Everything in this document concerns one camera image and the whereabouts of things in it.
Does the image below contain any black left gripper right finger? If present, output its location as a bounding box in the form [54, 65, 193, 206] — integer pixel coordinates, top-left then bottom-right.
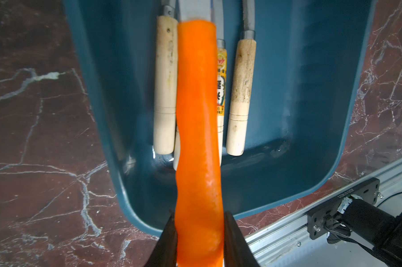
[224, 211, 260, 267]

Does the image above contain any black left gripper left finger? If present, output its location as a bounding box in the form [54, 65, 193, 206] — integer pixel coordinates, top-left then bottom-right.
[144, 213, 178, 267]

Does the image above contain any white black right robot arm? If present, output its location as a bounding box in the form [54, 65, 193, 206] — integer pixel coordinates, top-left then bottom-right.
[324, 198, 402, 267]

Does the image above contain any teal plastic tray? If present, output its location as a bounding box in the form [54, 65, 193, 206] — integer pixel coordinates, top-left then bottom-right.
[64, 1, 375, 236]

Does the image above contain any wooden handle sickle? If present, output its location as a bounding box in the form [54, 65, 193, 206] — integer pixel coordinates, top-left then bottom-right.
[212, 0, 227, 164]
[173, 127, 181, 171]
[153, 1, 178, 155]
[226, 0, 257, 156]

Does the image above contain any orange handle sickle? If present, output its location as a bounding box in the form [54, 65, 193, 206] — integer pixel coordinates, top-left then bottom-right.
[175, 1, 224, 267]

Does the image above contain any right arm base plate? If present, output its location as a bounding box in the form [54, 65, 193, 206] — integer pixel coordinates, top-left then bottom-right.
[307, 178, 380, 240]

